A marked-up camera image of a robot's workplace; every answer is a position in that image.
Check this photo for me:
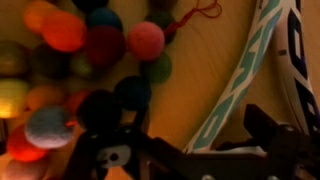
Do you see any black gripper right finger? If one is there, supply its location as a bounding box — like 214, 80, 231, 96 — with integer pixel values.
217, 104, 320, 180

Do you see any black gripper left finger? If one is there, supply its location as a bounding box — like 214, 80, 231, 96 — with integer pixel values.
62, 108, 214, 180

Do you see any white blue tennis racket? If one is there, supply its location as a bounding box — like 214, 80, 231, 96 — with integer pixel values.
182, 0, 320, 155

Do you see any colourful felt ball garland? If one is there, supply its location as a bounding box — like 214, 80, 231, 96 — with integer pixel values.
0, 0, 223, 180

